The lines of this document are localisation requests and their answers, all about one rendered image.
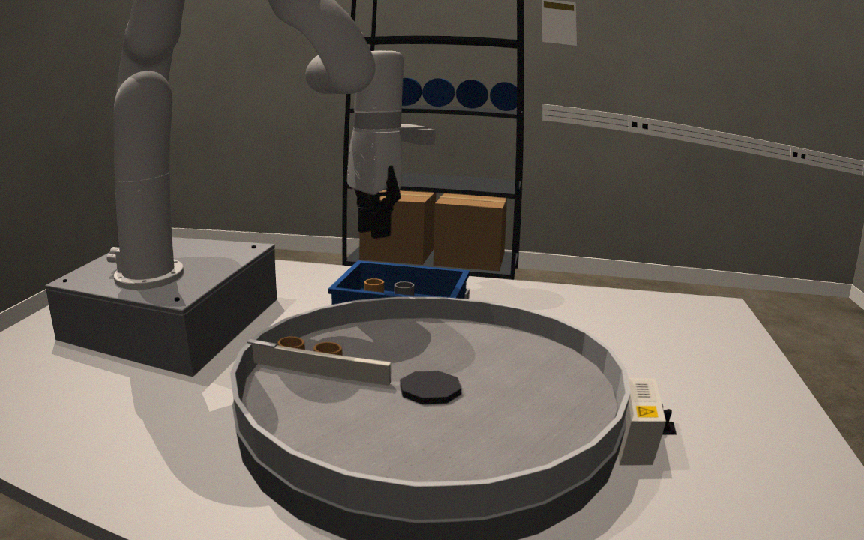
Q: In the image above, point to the blue crate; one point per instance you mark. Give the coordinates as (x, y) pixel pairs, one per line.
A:
(428, 281)

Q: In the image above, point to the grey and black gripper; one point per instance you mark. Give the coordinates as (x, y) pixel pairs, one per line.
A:
(375, 156)

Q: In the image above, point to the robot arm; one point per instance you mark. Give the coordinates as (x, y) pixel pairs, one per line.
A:
(143, 111)

